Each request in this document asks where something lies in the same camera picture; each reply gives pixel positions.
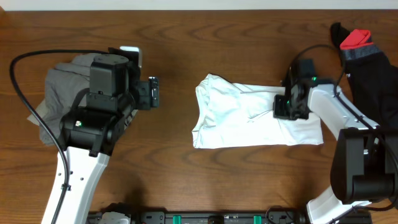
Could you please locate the white printed t-shirt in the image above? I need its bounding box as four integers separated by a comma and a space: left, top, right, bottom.
192, 74, 323, 149

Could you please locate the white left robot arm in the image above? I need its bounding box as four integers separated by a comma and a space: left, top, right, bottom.
42, 77, 159, 223

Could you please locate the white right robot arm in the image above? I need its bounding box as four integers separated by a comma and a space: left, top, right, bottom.
272, 77, 397, 223

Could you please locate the grey folded garment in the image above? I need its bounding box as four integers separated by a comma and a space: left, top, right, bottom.
35, 54, 97, 138

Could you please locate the black garment with red collar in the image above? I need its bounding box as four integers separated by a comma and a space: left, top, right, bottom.
330, 22, 397, 129

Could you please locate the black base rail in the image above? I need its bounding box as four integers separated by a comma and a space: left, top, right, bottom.
86, 203, 309, 224

